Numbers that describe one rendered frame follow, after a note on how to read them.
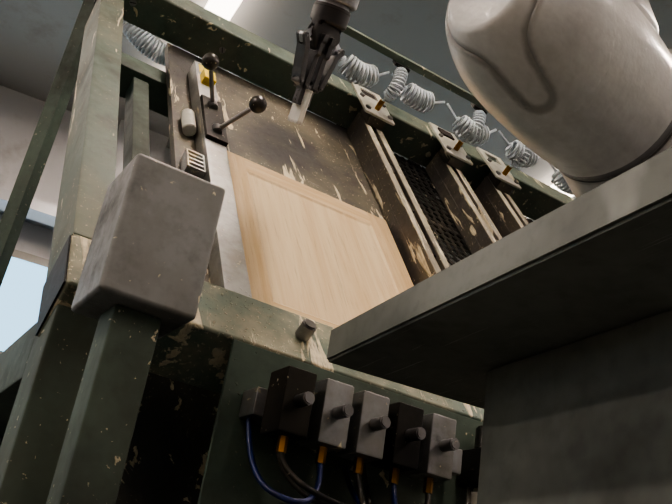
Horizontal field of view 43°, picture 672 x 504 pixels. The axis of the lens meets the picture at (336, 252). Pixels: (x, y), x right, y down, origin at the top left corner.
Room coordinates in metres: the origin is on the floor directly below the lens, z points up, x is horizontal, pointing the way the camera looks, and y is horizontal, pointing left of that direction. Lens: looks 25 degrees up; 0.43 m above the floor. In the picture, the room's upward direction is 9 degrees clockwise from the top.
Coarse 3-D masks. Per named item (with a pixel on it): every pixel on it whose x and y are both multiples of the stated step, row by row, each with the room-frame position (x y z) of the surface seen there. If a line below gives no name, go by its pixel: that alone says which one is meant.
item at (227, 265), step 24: (192, 72) 1.72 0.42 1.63; (192, 96) 1.67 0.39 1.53; (216, 96) 1.66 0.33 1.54; (216, 144) 1.52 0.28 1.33; (216, 168) 1.46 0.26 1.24; (216, 240) 1.33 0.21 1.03; (240, 240) 1.35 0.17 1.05; (216, 264) 1.30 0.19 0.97; (240, 264) 1.31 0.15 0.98; (240, 288) 1.27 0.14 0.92
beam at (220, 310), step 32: (64, 256) 1.10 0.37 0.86; (64, 288) 1.07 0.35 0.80; (224, 288) 1.23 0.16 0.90; (192, 320) 1.15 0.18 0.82; (224, 320) 1.18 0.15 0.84; (256, 320) 1.23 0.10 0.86; (288, 320) 1.27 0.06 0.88; (160, 352) 1.18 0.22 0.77; (192, 352) 1.19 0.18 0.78; (224, 352) 1.20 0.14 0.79; (288, 352) 1.22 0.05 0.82; (320, 352) 1.27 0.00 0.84; (192, 384) 1.24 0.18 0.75; (384, 384) 1.31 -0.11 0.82; (480, 416) 1.40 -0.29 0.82
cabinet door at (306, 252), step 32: (256, 192) 1.54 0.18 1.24; (288, 192) 1.61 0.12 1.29; (320, 192) 1.69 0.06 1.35; (256, 224) 1.46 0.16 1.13; (288, 224) 1.53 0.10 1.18; (320, 224) 1.60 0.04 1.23; (352, 224) 1.68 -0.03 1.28; (384, 224) 1.76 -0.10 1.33; (256, 256) 1.39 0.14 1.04; (288, 256) 1.46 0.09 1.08; (320, 256) 1.52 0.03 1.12; (352, 256) 1.59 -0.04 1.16; (384, 256) 1.66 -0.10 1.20; (256, 288) 1.33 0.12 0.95; (288, 288) 1.39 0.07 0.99; (320, 288) 1.45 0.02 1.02; (352, 288) 1.51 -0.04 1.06; (384, 288) 1.58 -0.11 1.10; (320, 320) 1.38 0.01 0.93
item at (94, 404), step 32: (128, 320) 0.94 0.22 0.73; (160, 320) 0.96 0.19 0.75; (96, 352) 0.95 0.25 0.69; (128, 352) 0.94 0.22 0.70; (96, 384) 0.93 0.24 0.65; (128, 384) 0.95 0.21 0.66; (96, 416) 0.94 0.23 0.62; (128, 416) 0.95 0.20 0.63; (64, 448) 0.97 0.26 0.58; (96, 448) 0.94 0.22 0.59; (128, 448) 0.96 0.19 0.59; (64, 480) 0.93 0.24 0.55; (96, 480) 0.94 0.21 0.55
